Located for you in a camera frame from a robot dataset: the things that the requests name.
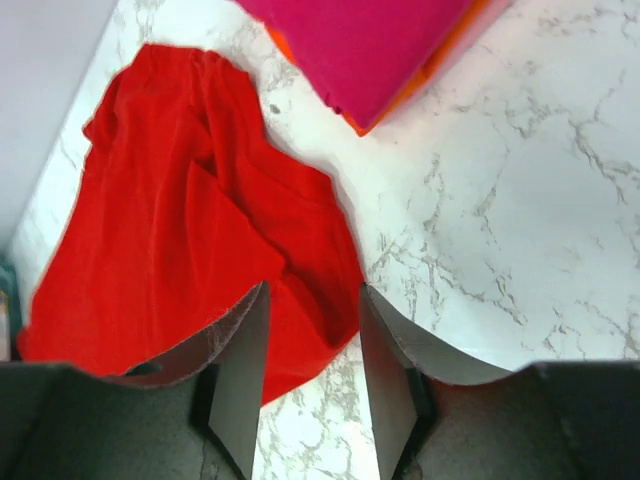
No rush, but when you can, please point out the folded magenta t shirt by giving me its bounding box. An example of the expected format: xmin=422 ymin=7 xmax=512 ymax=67
xmin=240 ymin=0 xmax=472 ymax=129

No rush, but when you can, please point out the folded orange t shirt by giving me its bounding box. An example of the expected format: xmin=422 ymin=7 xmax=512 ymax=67
xmin=266 ymin=1 xmax=508 ymax=136

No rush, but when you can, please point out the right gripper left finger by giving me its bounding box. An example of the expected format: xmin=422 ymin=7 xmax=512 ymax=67
xmin=124 ymin=282 xmax=270 ymax=479

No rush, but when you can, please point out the red t shirt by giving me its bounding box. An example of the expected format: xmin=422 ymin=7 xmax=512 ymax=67
xmin=18 ymin=44 xmax=363 ymax=402

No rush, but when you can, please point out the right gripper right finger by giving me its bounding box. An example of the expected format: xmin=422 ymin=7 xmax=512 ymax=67
xmin=359 ymin=283 xmax=511 ymax=479

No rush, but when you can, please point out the teal plastic laundry basket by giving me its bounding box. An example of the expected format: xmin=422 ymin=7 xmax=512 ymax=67
xmin=1 ymin=258 xmax=23 ymax=361

